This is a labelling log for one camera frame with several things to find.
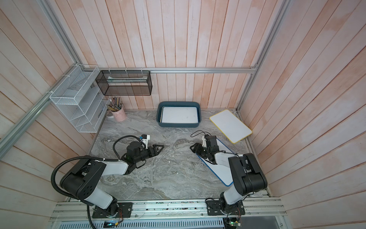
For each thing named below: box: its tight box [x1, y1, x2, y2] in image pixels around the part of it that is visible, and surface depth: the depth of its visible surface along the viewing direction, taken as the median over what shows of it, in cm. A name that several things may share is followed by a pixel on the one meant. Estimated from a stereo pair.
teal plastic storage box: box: [156, 101, 202, 128], surface depth 117 cm
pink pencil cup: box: [109, 107, 127, 122], surface depth 115 cm
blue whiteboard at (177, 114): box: [160, 106, 199, 124], surface depth 117 cm
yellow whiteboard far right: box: [209, 108, 253, 144], surface depth 115 cm
